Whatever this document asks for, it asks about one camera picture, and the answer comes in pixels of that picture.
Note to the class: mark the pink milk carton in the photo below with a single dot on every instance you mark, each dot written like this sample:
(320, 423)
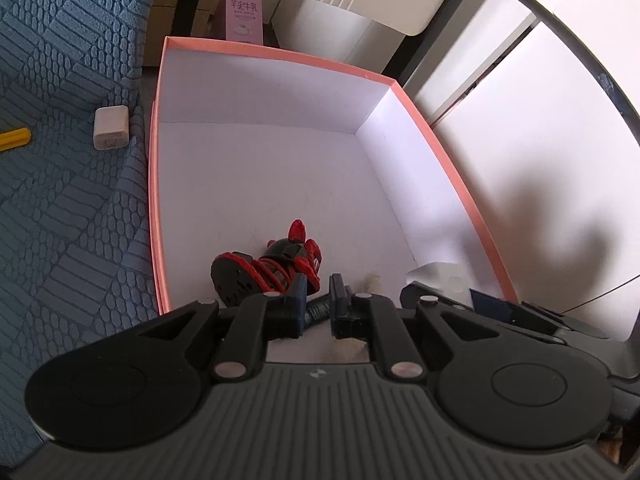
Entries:
(243, 15)

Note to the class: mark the black metal frame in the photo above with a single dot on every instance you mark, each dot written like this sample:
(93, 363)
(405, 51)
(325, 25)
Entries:
(605, 80)

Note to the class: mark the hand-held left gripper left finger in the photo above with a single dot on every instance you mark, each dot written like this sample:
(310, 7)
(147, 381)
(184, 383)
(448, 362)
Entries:
(298, 305)

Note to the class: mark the blue textured cushion cover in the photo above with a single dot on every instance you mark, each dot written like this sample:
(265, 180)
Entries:
(60, 210)

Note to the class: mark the white plug adapter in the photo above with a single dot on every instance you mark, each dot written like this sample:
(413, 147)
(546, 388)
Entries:
(435, 275)

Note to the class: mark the yellow plastic piece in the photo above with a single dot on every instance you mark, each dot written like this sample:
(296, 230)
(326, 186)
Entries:
(15, 140)

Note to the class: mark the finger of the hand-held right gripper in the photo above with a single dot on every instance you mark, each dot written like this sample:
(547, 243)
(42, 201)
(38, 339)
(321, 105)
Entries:
(492, 302)

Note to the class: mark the white cube charger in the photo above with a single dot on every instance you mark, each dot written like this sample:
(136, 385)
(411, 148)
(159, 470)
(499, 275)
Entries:
(111, 127)

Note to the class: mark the red and black toy robot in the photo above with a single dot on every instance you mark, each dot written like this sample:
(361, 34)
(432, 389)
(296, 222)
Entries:
(280, 260)

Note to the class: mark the wooden nightstand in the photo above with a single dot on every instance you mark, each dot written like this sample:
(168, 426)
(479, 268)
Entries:
(170, 0)

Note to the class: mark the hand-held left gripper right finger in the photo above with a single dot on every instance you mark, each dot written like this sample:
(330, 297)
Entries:
(340, 305)

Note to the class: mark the pink cardboard box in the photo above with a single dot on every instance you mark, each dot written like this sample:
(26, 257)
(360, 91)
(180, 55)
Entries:
(310, 160)

